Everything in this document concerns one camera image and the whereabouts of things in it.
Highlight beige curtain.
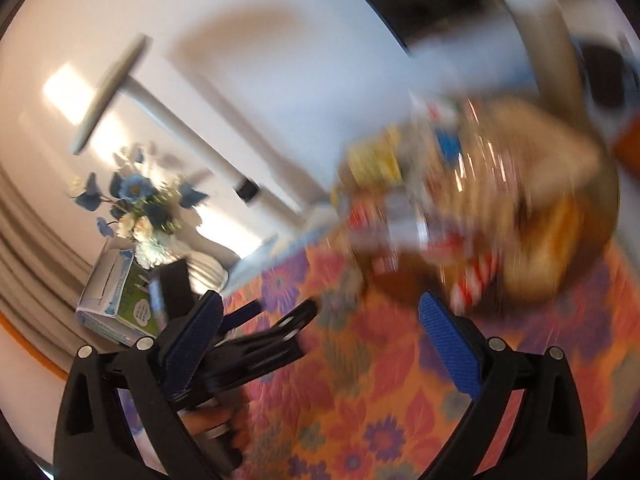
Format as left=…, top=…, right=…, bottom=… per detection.
left=0, top=172, right=111, bottom=372

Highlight red white bread packet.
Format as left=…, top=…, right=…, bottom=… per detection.
left=338, top=96, right=601, bottom=314

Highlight blue white artificial flowers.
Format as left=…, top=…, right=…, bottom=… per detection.
left=70, top=144, right=209, bottom=270

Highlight white ribbed vase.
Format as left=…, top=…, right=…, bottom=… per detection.
left=186, top=252, right=229, bottom=295

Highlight green blue tissue box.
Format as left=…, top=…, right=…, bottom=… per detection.
left=75, top=246, right=160, bottom=347

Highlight ribbed glass bowl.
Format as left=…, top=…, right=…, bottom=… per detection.
left=331, top=0, right=620, bottom=314

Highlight person's left hand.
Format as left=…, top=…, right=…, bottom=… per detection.
left=180, top=401, right=250, bottom=452

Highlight yellow small snack packet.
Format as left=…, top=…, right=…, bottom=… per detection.
left=346, top=126, right=402, bottom=188

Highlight white floor lamp pole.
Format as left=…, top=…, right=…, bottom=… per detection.
left=69, top=31, right=336, bottom=226

